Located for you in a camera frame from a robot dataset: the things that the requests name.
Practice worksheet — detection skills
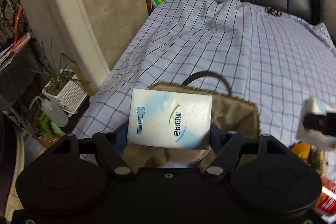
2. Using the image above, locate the small brown hair clip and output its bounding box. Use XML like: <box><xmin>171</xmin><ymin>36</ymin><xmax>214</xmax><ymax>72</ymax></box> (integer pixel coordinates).
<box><xmin>265</xmin><ymin>7</ymin><xmax>282</xmax><ymax>17</ymax></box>

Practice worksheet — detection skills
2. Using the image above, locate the white blue tissue pack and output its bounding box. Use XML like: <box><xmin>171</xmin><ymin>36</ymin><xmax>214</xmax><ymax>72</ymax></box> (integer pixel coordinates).
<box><xmin>127</xmin><ymin>89</ymin><xmax>213</xmax><ymax>150</ymax></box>

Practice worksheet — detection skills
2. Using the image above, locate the red biscuit tin can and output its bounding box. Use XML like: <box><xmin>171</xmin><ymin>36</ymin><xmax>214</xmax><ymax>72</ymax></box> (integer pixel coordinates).
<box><xmin>315</xmin><ymin>177</ymin><xmax>336</xmax><ymax>217</ymax></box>

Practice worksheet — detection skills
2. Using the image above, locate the yellow plush toy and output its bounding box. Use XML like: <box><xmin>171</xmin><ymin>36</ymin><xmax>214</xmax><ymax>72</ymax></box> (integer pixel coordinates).
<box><xmin>291</xmin><ymin>142</ymin><xmax>311</xmax><ymax>163</ymax></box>

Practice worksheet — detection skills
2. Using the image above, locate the dark side table with books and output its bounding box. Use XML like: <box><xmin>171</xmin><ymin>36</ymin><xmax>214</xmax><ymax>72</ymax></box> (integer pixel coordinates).
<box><xmin>1</xmin><ymin>7</ymin><xmax>39</xmax><ymax>110</ymax></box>

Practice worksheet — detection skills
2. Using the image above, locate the clear squeeze bottle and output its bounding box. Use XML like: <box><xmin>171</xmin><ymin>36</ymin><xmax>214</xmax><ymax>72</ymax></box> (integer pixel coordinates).
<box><xmin>29</xmin><ymin>96</ymin><xmax>68</xmax><ymax>127</ymax></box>

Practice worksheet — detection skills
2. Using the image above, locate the grey pillow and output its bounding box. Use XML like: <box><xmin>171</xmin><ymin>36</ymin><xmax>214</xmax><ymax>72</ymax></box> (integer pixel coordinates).
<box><xmin>320</xmin><ymin>0</ymin><xmax>336</xmax><ymax>44</ymax></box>

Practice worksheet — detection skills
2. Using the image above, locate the white pot with plant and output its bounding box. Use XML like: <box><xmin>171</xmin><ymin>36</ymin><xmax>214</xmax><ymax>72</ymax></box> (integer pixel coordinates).
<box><xmin>35</xmin><ymin>39</ymin><xmax>89</xmax><ymax>115</ymax></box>

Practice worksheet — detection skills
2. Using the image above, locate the woven basket with floral liner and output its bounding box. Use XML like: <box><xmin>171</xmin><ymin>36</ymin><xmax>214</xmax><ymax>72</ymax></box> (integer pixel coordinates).
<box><xmin>121</xmin><ymin>71</ymin><xmax>260</xmax><ymax>172</ymax></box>

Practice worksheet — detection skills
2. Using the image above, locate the white tissue packet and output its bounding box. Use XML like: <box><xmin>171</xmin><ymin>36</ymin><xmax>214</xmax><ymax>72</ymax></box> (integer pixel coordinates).
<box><xmin>296</xmin><ymin>97</ymin><xmax>335</xmax><ymax>151</ymax></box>

